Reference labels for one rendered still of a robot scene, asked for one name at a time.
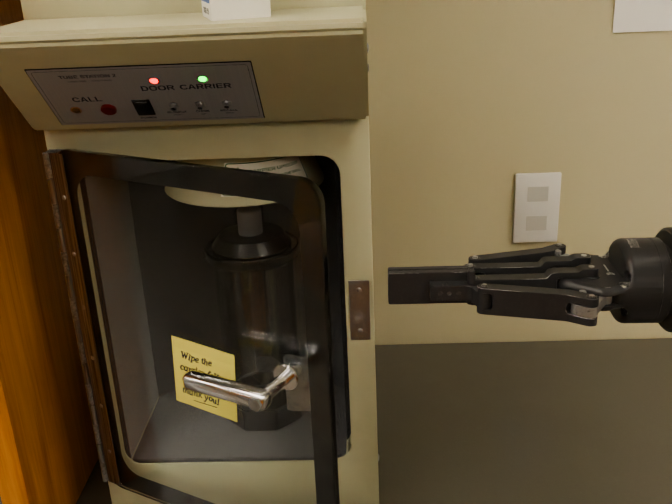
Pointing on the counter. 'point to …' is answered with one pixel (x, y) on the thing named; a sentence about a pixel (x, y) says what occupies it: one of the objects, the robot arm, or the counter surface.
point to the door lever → (230, 390)
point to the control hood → (288, 73)
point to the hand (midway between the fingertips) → (427, 284)
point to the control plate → (62, 95)
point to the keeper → (359, 309)
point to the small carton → (235, 9)
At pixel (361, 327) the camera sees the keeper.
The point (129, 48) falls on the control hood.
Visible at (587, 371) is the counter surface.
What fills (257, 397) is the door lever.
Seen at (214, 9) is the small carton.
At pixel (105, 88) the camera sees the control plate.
